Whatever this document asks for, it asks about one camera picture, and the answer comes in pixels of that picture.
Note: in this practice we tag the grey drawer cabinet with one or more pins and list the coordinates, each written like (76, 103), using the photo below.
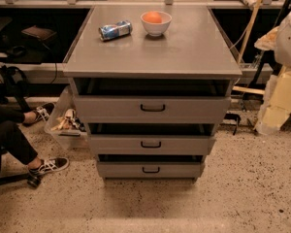
(191, 59)

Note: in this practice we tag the black white left sneaker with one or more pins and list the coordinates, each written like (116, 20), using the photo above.
(49, 166)

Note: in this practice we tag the black white right sneaker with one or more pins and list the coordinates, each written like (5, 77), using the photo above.
(42, 112)

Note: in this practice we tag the black office chair base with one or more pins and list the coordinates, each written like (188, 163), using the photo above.
(33, 181)

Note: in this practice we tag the grey top drawer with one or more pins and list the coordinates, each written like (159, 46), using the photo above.
(127, 109)

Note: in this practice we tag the wooden stick frame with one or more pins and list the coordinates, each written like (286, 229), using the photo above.
(247, 33)

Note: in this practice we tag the grey bottom drawer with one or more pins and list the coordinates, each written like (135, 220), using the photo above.
(150, 170)

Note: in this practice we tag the grey drawer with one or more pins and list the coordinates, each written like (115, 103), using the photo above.
(150, 170)
(127, 109)
(177, 145)

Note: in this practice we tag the white bowl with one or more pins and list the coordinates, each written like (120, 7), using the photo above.
(157, 29)

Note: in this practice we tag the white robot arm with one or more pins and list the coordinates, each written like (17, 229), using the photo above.
(276, 108)

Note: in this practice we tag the orange fruit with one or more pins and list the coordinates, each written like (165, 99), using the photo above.
(152, 17)

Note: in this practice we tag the person legs black pants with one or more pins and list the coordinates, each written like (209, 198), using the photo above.
(12, 139)

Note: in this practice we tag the black white sneaker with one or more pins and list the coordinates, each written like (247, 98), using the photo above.
(49, 166)
(42, 112)

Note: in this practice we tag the blue crushed soda can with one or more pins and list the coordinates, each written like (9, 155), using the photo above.
(116, 30)

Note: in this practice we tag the brown box on shelf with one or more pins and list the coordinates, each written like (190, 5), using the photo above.
(42, 34)

